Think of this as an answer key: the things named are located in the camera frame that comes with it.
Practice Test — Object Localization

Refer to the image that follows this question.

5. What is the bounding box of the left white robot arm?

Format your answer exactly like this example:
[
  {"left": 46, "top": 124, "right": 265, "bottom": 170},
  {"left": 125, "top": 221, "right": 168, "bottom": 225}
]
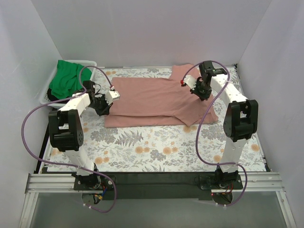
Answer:
[{"left": 48, "top": 80, "right": 112, "bottom": 190}]

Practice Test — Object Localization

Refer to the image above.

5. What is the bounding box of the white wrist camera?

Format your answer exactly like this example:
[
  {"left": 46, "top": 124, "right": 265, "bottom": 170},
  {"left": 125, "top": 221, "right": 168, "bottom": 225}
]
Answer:
[
  {"left": 180, "top": 75, "right": 197, "bottom": 90},
  {"left": 105, "top": 90, "right": 120, "bottom": 105}
]

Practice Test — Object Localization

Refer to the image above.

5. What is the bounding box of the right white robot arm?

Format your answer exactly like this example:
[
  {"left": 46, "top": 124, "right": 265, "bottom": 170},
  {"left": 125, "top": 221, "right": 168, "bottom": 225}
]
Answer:
[{"left": 182, "top": 60, "right": 258, "bottom": 190}]

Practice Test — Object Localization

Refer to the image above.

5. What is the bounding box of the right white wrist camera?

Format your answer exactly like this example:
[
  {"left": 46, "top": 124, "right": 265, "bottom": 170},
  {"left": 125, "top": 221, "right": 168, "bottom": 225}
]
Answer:
[{"left": 180, "top": 75, "right": 197, "bottom": 90}]

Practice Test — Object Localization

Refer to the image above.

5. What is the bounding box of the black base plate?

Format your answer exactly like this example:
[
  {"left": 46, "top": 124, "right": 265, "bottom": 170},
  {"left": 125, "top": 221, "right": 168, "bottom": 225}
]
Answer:
[{"left": 72, "top": 172, "right": 244, "bottom": 200}]

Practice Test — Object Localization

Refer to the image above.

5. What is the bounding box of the black garment in basket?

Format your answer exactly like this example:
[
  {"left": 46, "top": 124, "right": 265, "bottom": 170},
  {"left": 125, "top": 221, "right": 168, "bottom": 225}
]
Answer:
[{"left": 47, "top": 88, "right": 59, "bottom": 102}]

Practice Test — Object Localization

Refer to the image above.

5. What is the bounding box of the aluminium frame rail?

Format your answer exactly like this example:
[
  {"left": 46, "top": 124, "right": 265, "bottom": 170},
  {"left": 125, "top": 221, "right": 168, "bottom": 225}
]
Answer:
[{"left": 24, "top": 172, "right": 296, "bottom": 228}]

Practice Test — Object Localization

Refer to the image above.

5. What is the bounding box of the green t-shirt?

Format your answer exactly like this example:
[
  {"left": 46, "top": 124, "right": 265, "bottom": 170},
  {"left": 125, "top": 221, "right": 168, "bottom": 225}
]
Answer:
[{"left": 49, "top": 60, "right": 84, "bottom": 100}]

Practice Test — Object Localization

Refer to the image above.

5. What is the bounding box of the pink t-shirt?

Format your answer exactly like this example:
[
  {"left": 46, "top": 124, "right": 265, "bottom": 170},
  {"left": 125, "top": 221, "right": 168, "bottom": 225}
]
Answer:
[{"left": 104, "top": 64, "right": 218, "bottom": 128}]

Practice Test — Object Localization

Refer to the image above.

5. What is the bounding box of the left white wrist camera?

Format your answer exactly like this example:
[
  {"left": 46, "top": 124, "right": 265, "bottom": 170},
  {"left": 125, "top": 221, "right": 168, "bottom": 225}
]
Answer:
[{"left": 105, "top": 90, "right": 120, "bottom": 105}]

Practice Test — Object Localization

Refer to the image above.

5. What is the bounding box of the white plastic basket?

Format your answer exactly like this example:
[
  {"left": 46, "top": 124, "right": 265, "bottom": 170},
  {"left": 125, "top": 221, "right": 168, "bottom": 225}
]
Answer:
[{"left": 39, "top": 60, "right": 97, "bottom": 109}]

